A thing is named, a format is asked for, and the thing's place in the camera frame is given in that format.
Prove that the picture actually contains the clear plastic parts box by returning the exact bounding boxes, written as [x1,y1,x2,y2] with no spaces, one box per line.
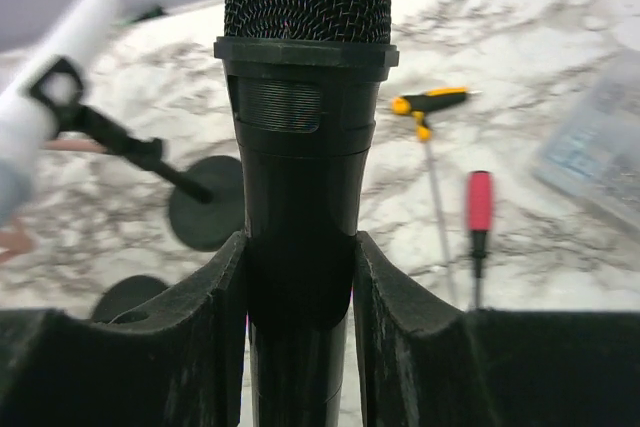
[532,50,639,234]

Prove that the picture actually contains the yellow black T-handle hex key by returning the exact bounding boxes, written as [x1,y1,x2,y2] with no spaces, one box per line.
[391,87,480,303]

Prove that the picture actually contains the black microphone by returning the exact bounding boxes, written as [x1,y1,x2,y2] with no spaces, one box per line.
[214,0,399,426]

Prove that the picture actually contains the green black object at wall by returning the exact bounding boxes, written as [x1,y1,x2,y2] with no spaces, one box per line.
[120,4,167,27]

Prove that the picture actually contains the black stand of white microphone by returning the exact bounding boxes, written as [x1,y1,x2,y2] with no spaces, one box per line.
[26,57,245,252]

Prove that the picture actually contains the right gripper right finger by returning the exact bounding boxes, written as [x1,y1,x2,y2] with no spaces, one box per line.
[354,233,639,427]

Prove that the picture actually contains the white microphone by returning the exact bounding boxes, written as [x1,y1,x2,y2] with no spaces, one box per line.
[1,0,120,223]

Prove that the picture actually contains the pink music stand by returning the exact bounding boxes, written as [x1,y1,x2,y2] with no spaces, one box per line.
[0,139,109,263]

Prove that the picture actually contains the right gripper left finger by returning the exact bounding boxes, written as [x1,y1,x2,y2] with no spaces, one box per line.
[1,233,246,426]

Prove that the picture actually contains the red handled screwdriver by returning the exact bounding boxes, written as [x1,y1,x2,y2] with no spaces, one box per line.
[466,170,494,309]

